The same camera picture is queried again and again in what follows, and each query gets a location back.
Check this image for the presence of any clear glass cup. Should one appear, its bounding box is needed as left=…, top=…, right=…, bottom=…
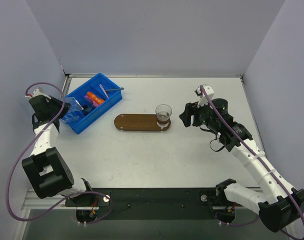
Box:
left=155, top=104, right=172, bottom=128

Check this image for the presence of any clear textured acrylic holder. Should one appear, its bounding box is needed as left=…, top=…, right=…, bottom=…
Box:
left=61, top=97, right=84, bottom=123

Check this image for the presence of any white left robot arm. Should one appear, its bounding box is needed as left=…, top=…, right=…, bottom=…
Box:
left=21, top=94, right=94, bottom=206

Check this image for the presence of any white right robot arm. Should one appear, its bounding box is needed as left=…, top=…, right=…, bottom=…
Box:
left=179, top=98, right=304, bottom=233

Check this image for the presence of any orange toothpaste tube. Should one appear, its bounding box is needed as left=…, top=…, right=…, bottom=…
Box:
left=86, top=91, right=104, bottom=105

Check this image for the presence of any pink toothpaste tube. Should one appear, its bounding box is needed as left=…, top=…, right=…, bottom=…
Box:
left=85, top=95, right=99, bottom=108

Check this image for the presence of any brown wooden oval tray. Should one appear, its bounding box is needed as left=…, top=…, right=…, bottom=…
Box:
left=114, top=113, right=171, bottom=132

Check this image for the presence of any blue plastic divided bin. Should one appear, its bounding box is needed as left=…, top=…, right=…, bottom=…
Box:
left=62, top=73, right=122, bottom=134

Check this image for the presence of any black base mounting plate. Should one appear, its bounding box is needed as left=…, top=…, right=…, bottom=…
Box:
left=64, top=187, right=245, bottom=221

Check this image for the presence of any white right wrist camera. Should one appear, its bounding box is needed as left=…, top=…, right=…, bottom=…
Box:
left=195, top=84, right=215, bottom=108

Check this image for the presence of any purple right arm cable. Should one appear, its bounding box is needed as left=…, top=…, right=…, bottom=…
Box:
left=200, top=84, right=304, bottom=240

